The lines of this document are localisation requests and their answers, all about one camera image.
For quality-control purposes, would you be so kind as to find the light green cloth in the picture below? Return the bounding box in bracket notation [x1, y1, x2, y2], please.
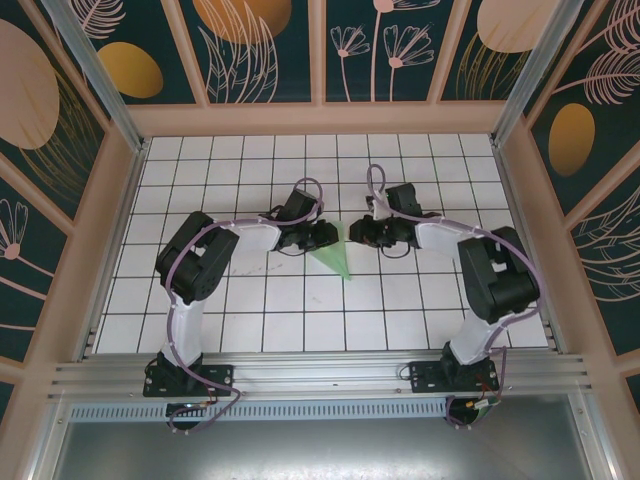
[307, 219, 354, 282]

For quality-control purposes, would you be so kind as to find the grey metal sheet panel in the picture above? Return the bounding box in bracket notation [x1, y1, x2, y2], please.
[29, 418, 616, 480]

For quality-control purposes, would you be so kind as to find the thin aluminium side rail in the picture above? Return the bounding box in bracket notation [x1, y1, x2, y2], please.
[77, 138, 152, 362]
[489, 134, 569, 354]

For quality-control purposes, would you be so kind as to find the long aluminium mounting rail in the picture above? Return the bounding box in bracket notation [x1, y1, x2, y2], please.
[47, 352, 594, 401]

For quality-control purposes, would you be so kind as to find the aluminium corner post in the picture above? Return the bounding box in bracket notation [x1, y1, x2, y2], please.
[42, 0, 152, 154]
[491, 0, 582, 149]

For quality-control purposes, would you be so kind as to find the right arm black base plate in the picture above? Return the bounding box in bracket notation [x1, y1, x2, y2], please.
[408, 359, 501, 396]

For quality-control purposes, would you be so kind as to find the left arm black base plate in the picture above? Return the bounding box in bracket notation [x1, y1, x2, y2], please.
[143, 363, 236, 399]

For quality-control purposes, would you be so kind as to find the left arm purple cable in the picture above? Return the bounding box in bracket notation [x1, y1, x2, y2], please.
[164, 177, 326, 436]

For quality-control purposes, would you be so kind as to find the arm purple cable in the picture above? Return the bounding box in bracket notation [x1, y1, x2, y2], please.
[367, 163, 544, 431]
[164, 177, 326, 436]

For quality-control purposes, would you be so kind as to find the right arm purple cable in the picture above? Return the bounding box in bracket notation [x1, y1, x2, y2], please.
[367, 163, 544, 431]

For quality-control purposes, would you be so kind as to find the slotted grey cable duct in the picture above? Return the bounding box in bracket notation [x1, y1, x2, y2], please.
[67, 397, 451, 424]

